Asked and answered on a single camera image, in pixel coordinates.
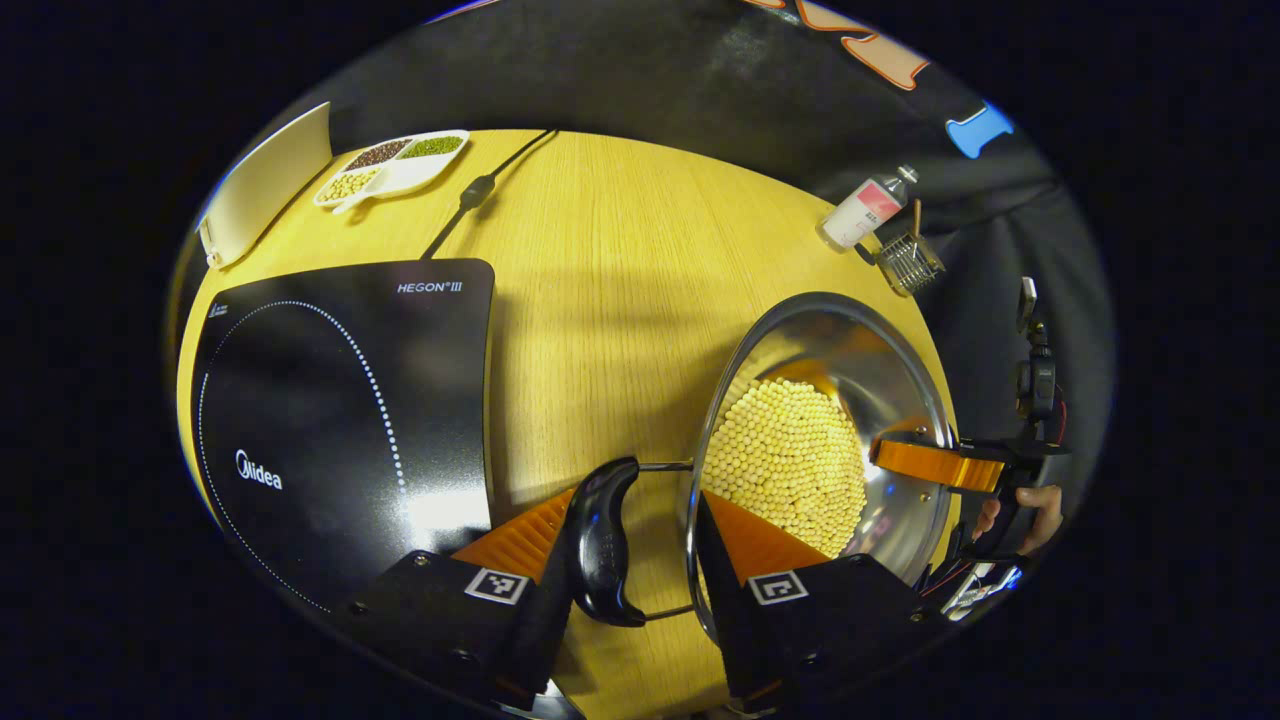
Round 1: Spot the white divided bean tray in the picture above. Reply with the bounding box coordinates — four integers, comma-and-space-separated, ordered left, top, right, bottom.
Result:
313, 129, 471, 214

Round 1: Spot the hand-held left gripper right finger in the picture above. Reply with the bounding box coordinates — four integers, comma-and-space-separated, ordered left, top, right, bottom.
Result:
693, 490, 936, 716

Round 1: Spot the wire mesh holder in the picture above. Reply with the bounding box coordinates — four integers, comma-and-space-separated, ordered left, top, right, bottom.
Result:
877, 232, 946, 298

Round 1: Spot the clear bottle with pink label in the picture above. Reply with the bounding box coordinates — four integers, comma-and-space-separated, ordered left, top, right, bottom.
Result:
820, 165, 919, 251

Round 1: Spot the black induction cooktop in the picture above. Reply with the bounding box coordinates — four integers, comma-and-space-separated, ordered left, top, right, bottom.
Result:
190, 258, 497, 613

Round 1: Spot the small white box device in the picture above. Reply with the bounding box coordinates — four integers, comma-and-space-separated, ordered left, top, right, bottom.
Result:
197, 101, 334, 269

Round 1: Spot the black power cable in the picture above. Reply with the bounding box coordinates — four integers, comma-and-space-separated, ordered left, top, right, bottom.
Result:
420, 128, 559, 261

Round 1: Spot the pile of yellow beans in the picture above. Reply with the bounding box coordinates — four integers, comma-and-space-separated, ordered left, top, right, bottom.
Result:
702, 378, 869, 559

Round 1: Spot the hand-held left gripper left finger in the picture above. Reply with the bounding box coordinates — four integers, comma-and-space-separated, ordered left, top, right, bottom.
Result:
345, 487, 601, 711

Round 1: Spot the steel pot with black handles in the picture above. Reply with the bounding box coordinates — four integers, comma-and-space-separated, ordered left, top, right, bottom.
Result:
565, 292, 956, 646

